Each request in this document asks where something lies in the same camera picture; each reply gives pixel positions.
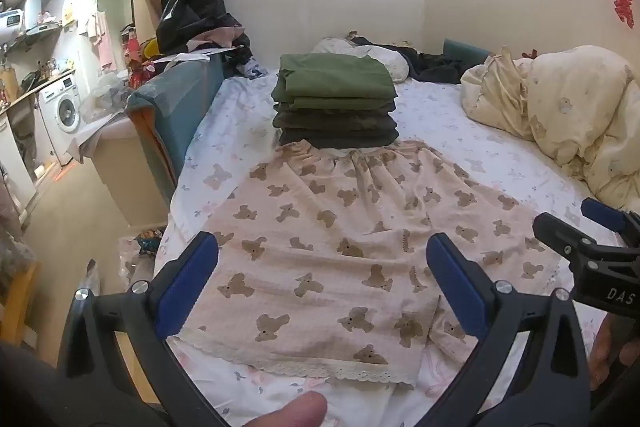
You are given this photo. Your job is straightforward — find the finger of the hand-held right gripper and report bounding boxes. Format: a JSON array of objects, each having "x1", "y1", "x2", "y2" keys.
[
  {"x1": 532, "y1": 213, "x2": 640, "y2": 269},
  {"x1": 581, "y1": 198, "x2": 640, "y2": 238}
]

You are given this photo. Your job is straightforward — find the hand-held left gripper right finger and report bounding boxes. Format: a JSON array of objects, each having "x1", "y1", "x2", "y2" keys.
[{"x1": 425, "y1": 232, "x2": 593, "y2": 427}]

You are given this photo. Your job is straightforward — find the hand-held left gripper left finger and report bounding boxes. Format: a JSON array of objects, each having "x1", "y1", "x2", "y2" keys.
[{"x1": 57, "y1": 231, "x2": 231, "y2": 427}]

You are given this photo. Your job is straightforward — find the pink bear-print pants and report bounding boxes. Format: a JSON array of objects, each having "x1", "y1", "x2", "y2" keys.
[{"x1": 177, "y1": 141, "x2": 563, "y2": 390}]

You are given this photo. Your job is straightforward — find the dark grey folded pants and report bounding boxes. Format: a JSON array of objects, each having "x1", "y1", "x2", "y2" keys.
[{"x1": 278, "y1": 127, "x2": 400, "y2": 150}]

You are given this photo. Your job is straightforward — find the green folded pants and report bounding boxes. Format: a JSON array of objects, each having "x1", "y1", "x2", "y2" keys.
[
  {"x1": 276, "y1": 53, "x2": 399, "y2": 102},
  {"x1": 271, "y1": 95, "x2": 397, "y2": 112}
]

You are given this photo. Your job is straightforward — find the person's right hand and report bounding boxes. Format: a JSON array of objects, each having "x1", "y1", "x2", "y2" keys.
[{"x1": 589, "y1": 313, "x2": 632, "y2": 392}]

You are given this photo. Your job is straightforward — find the person's left hand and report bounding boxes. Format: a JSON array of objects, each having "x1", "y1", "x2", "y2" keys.
[{"x1": 247, "y1": 391, "x2": 329, "y2": 427}]

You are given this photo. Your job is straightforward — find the cream bear-print duvet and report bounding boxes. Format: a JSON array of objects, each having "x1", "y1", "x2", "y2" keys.
[{"x1": 460, "y1": 45, "x2": 640, "y2": 215}]

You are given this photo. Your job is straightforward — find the bed with floral sheet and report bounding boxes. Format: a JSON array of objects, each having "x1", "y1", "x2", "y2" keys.
[{"x1": 117, "y1": 74, "x2": 640, "y2": 427}]

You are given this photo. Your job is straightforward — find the beige cabinet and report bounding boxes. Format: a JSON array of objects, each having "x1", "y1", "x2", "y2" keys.
[{"x1": 92, "y1": 127, "x2": 171, "y2": 228}]

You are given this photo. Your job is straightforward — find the yellow wooden stool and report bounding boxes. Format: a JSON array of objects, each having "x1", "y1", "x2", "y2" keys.
[{"x1": 0, "y1": 257, "x2": 42, "y2": 349}]

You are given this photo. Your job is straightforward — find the teal padded bed board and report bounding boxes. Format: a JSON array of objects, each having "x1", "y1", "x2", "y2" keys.
[{"x1": 125, "y1": 54, "x2": 226, "y2": 188}]

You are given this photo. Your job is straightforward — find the teal headboard cushion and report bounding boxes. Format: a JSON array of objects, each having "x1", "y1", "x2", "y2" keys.
[{"x1": 442, "y1": 38, "x2": 493, "y2": 68}]

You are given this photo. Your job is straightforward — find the black clothing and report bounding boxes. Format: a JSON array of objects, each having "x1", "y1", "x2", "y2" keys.
[{"x1": 350, "y1": 36, "x2": 488, "y2": 85}]

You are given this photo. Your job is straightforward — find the white washing machine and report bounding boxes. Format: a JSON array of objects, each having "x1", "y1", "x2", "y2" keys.
[{"x1": 39, "y1": 74, "x2": 82, "y2": 135}]

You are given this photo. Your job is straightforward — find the red bags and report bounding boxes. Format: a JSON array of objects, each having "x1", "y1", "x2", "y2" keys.
[{"x1": 126, "y1": 29, "x2": 157, "y2": 90}]

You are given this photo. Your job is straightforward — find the white papers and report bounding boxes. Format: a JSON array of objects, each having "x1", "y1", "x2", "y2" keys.
[{"x1": 152, "y1": 48, "x2": 241, "y2": 64}]

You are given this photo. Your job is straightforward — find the dark clothes pile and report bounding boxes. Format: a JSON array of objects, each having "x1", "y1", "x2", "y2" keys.
[{"x1": 220, "y1": 32, "x2": 267, "y2": 80}]

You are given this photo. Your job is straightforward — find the cream pillow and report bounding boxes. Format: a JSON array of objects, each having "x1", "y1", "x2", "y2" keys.
[{"x1": 311, "y1": 38, "x2": 410, "y2": 84}]

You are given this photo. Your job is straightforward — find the pink cloth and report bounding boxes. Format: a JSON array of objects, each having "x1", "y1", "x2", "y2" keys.
[{"x1": 187, "y1": 26, "x2": 243, "y2": 50}]

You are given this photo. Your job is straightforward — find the wooden kitchen counter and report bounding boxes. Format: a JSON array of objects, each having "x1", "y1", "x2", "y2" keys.
[{"x1": 0, "y1": 71, "x2": 76, "y2": 110}]

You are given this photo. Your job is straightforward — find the pink hanging towel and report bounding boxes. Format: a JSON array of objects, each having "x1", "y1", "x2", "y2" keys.
[{"x1": 86, "y1": 11, "x2": 119, "y2": 68}]

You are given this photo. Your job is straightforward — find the white water heater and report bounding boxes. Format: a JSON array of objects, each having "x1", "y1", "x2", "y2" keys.
[{"x1": 0, "y1": 9, "x2": 24, "y2": 42}]

